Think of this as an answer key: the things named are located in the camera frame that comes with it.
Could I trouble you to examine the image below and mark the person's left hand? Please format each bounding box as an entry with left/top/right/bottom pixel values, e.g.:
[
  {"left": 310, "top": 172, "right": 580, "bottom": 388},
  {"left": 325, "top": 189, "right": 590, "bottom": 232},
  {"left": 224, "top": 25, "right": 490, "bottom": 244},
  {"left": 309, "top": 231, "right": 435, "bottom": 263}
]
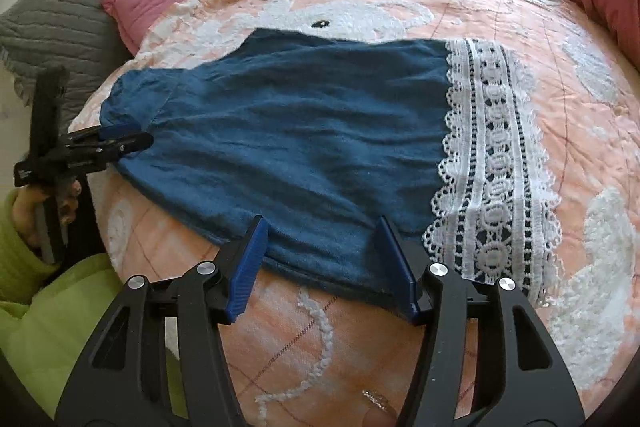
[{"left": 10, "top": 178, "right": 83, "bottom": 249}]

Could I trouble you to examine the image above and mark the lime green sleeve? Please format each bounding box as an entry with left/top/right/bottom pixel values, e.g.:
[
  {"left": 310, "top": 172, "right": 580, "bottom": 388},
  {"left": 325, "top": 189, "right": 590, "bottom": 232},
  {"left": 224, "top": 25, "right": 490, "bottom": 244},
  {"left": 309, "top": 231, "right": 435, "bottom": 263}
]
[{"left": 0, "top": 190, "right": 189, "bottom": 421}]

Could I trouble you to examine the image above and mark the blue denim pants lace trim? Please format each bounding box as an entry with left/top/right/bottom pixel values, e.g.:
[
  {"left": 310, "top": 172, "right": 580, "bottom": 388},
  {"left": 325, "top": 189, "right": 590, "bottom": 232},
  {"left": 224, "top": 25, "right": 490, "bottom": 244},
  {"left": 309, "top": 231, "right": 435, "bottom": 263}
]
[{"left": 100, "top": 28, "right": 562, "bottom": 307}]

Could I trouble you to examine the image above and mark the peach white quilted bedspread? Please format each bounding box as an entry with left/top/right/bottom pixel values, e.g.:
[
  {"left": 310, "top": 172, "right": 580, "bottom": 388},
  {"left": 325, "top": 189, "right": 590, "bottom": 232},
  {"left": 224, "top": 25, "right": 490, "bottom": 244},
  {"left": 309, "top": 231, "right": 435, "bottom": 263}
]
[{"left": 67, "top": 0, "right": 640, "bottom": 427}]

